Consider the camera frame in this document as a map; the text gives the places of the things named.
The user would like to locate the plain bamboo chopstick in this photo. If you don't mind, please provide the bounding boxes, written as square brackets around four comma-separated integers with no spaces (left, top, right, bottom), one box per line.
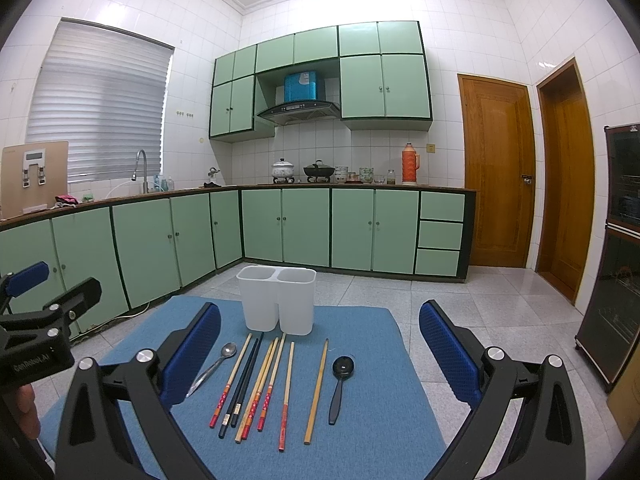
[233,337,279,444]
[304,338,329,445]

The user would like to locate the metal spoon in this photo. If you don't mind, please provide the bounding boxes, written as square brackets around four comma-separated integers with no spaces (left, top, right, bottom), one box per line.
[186,342,238,398]

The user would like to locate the red orange handled chopstick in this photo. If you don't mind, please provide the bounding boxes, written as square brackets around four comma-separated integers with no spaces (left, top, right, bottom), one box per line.
[241,340,278,442]

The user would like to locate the black plastic spoon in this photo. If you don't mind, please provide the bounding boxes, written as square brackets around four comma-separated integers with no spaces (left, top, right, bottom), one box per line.
[329,356,355,426]

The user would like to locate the green lower kitchen cabinets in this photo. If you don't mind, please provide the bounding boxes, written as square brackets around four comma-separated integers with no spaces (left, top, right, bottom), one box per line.
[1,184,476,333]

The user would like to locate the green kitchen cabinets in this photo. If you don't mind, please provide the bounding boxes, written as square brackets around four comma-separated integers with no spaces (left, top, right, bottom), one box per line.
[1,184,476,333]
[208,21,433,142]

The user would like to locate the chrome kitchen faucet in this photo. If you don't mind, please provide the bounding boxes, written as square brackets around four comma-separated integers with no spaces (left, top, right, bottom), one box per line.
[130,148,151,195]

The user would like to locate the green upper kitchen cabinets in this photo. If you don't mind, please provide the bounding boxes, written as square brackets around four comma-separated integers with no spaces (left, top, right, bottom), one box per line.
[208,21,433,142]

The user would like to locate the person's left hand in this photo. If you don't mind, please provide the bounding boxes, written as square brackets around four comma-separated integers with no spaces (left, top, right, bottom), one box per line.
[2,384,41,440]

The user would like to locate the pink cloth on counter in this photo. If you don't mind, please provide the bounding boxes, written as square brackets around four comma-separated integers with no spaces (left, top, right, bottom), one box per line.
[54,194,79,208]

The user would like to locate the brown cardboard box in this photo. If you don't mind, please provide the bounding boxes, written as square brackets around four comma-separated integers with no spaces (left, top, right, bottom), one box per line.
[1,141,68,219]

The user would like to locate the black glass cabinet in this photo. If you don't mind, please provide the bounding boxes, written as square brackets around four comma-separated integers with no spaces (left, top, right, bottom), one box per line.
[575,124,639,391]

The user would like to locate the blue table mat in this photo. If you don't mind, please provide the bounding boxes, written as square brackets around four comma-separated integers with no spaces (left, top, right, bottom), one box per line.
[38,294,447,480]

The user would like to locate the white double utensil holder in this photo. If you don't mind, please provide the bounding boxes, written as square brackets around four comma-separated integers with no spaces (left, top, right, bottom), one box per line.
[236,264,317,336]

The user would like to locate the white window blind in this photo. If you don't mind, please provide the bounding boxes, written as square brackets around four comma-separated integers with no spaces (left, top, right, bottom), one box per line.
[26,18,174,183]

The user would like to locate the wooden door right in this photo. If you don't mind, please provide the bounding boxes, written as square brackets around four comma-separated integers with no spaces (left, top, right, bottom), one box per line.
[536,58,596,302]

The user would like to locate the wooden door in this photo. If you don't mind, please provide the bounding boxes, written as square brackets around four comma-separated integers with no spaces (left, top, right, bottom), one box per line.
[458,74,535,268]
[536,58,596,302]

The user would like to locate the white cooking pot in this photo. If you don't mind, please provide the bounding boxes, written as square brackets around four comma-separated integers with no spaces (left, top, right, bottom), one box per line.
[271,157,295,183]

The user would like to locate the black wok with lid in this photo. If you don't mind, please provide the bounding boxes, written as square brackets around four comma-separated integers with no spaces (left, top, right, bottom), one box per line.
[304,159,335,183]

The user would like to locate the black range hood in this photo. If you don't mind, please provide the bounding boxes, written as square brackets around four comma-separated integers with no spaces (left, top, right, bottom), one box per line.
[258,100,341,126]

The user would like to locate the orange thermos flask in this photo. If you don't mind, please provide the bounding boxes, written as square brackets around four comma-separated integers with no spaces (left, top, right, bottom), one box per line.
[401,142,420,185]

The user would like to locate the wooden door left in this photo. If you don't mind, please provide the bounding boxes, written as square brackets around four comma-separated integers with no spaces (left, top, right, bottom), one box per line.
[458,74,535,268]

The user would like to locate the blue box above hood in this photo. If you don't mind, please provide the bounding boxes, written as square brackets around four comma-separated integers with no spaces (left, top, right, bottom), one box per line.
[284,70,321,102]

